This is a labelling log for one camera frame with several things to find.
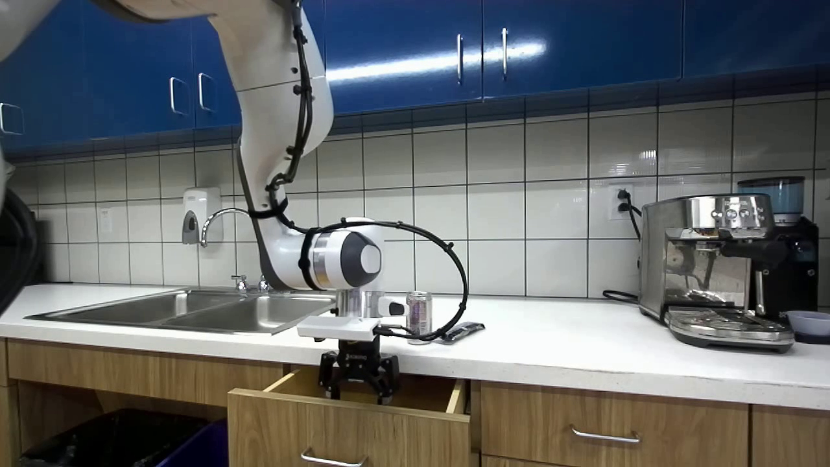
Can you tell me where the blue waste bin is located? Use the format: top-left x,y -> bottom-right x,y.
153,414 -> 231,467

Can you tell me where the wooden under-sink panel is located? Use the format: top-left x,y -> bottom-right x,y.
4,336 -> 284,409

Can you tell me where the black utility knife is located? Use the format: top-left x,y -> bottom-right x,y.
434,318 -> 488,344

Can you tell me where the wooden pull-out drawer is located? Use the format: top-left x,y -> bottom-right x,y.
226,366 -> 473,467

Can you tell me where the dark countertop appliance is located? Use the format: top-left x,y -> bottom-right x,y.
0,208 -> 47,291

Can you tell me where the curved metal faucet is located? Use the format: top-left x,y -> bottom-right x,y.
200,204 -> 252,249

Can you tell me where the metal handle of wide drawer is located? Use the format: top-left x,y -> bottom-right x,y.
568,423 -> 642,448

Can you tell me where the narrow wooden drawer front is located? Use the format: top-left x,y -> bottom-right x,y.
750,402 -> 830,467

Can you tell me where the black wall plug cable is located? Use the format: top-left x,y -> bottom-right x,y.
600,186 -> 645,306

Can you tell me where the stainless espresso machine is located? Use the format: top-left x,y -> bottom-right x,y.
634,188 -> 796,356

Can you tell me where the white wall soap dispenser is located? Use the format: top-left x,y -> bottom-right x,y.
178,186 -> 222,245

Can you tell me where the white wrist mount plate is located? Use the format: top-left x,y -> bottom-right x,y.
296,310 -> 383,341

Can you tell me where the silver pink drink can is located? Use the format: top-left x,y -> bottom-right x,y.
403,287 -> 434,336

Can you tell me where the grey blue bowl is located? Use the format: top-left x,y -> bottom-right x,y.
781,308 -> 830,344

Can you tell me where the black coffee grinder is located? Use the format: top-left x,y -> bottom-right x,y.
735,174 -> 820,322

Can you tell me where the stainless steel sink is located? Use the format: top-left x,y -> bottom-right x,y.
22,285 -> 333,336

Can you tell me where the wide wooden drawer front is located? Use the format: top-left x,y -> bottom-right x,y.
473,380 -> 751,467

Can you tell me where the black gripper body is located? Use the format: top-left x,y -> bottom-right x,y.
315,333 -> 402,388

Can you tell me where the black waste bin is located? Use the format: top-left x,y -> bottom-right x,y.
18,407 -> 209,467

